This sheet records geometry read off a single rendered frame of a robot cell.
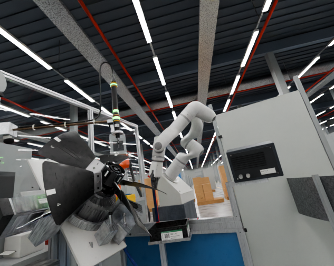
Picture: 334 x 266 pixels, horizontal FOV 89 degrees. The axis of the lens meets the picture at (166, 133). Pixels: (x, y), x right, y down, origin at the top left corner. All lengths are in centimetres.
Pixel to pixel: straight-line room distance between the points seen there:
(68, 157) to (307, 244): 256
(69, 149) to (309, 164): 249
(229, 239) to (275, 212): 148
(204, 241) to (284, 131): 185
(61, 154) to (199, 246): 96
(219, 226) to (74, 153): 92
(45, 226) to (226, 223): 90
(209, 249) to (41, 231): 89
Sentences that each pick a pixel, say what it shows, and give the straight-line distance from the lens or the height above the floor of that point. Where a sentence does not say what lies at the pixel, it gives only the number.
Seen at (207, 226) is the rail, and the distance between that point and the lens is 122.
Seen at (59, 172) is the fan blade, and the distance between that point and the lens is 77.
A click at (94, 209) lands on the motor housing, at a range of 97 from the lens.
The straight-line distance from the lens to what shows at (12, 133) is 131.
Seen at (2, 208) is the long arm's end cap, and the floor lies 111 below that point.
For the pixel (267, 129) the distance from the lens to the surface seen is 266.
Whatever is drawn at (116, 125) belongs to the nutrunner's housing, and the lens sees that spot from 111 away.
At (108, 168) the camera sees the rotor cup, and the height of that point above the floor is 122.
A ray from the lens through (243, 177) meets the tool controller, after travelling 113.
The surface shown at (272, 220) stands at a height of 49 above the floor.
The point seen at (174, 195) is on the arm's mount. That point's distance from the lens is 154.
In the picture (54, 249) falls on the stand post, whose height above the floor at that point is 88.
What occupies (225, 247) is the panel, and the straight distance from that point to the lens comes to 125.
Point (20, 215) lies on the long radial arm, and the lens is 82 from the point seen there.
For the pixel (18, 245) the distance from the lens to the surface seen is 133.
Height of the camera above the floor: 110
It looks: 17 degrees up
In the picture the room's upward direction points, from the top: 9 degrees counter-clockwise
